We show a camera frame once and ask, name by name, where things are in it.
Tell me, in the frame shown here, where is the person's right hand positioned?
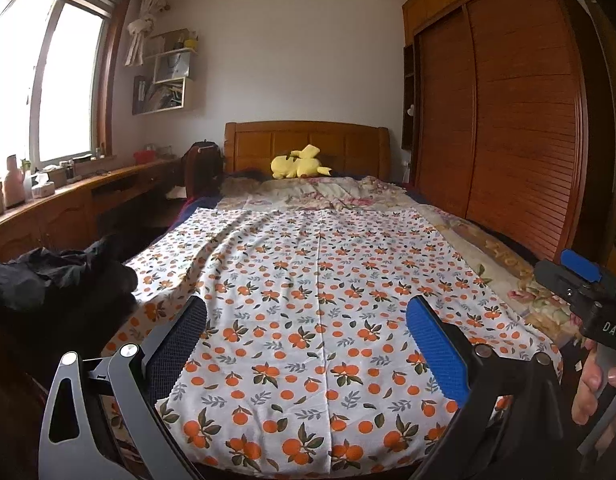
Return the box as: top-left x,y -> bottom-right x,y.
570,347 -> 616,462

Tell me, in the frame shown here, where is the long wooden desk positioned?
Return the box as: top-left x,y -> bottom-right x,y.
0,157 -> 185,264

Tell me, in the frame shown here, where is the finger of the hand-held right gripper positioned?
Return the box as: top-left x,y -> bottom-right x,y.
533,258 -> 585,307
560,248 -> 603,285

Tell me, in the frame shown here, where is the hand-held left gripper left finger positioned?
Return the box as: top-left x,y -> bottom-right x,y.
38,295 -> 209,480

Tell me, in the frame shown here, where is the tied beige curtain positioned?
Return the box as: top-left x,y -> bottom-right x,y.
124,0 -> 169,67

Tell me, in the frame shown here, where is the floral quilt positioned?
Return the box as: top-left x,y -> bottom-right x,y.
220,175 -> 585,342

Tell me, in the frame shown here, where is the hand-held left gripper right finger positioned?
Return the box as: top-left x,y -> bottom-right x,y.
405,295 -> 565,480

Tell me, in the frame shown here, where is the orange fruit print bedsheet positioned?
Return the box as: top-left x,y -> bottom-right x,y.
102,206 -> 564,477

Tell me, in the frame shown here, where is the white wall shelf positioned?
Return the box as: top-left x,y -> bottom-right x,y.
132,30 -> 200,116

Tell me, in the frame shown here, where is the yellow plush toy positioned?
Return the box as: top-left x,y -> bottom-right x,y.
270,144 -> 333,180

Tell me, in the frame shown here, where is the pile of dark clothes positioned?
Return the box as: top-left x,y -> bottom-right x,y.
0,246 -> 111,313

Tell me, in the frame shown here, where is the wooden bed headboard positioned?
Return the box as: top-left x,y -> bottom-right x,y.
224,120 -> 391,181

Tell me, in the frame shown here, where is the window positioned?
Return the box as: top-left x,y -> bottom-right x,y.
0,0 -> 132,173

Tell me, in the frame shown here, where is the wooden slatted wardrobe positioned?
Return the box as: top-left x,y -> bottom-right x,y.
401,0 -> 615,264

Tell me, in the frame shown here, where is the pink bottle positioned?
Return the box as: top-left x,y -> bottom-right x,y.
4,154 -> 26,209

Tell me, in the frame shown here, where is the white tissue box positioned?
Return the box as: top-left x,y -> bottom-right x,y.
31,172 -> 56,199

